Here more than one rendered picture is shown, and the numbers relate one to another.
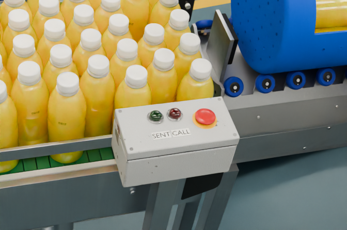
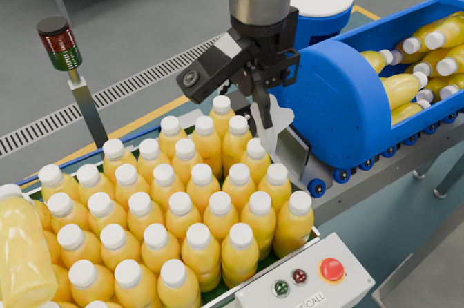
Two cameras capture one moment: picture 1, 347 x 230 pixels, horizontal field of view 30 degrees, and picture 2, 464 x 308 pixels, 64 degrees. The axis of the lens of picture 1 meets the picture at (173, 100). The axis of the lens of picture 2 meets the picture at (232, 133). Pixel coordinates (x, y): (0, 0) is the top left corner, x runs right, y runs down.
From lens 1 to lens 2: 0.63 m
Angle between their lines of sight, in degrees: 5
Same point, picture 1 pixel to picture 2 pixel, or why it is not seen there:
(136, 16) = (211, 151)
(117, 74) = (217, 229)
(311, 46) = (389, 139)
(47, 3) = (124, 176)
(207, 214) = not seen: hidden behind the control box
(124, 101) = (235, 262)
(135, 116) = (259, 295)
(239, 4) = (297, 107)
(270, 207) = not seen: hidden behind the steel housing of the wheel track
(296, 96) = (366, 174)
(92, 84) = (197, 256)
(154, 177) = not seen: outside the picture
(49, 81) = (152, 264)
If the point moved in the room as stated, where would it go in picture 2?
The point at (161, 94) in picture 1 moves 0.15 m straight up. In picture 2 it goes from (265, 234) to (271, 193)
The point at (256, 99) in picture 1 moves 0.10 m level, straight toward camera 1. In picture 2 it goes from (336, 188) to (341, 227)
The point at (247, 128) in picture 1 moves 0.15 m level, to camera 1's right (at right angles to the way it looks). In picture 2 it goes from (332, 213) to (390, 208)
